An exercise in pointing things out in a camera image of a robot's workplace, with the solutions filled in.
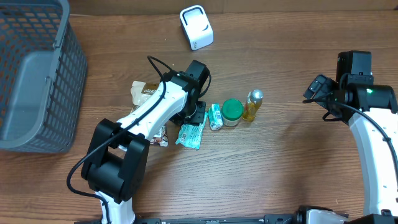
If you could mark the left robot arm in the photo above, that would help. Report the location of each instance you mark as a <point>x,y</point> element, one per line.
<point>117,155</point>

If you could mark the white barcode scanner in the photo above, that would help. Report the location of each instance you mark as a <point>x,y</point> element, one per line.
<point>196,27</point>

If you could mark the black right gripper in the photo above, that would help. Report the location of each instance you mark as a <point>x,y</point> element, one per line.
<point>318,89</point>

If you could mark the dark grey plastic basket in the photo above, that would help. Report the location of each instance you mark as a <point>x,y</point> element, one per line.
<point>43,75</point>

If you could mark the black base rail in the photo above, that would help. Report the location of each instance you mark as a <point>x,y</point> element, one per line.
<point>266,219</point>

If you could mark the green white can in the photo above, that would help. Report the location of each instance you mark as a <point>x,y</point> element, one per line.
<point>231,112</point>

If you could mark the brown white snack bag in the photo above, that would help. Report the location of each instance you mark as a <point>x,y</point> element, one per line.
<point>141,92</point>

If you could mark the mint green tissue pack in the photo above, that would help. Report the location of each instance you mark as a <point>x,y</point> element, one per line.
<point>190,136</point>

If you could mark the yellow drink bottle grey cap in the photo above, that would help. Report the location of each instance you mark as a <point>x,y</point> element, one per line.
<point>253,103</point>

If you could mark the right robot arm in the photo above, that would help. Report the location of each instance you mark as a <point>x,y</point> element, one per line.
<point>370,111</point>

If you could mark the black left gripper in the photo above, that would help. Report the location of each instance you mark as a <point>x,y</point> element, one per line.
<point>194,117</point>

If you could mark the teal white tissue pack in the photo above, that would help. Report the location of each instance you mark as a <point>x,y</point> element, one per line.
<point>215,118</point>

